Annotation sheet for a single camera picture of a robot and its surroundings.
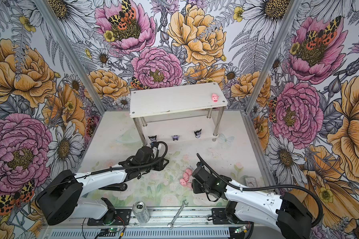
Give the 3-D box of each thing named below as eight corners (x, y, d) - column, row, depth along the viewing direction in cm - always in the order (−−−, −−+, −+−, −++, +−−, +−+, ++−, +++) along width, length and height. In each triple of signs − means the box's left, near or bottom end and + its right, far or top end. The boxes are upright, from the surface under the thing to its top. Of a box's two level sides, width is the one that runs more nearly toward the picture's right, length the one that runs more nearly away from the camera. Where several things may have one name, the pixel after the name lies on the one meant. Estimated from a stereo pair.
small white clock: (246, 187, 86) (248, 185, 83) (244, 178, 89) (246, 176, 86) (256, 187, 86) (258, 185, 83) (253, 178, 89) (255, 176, 86)
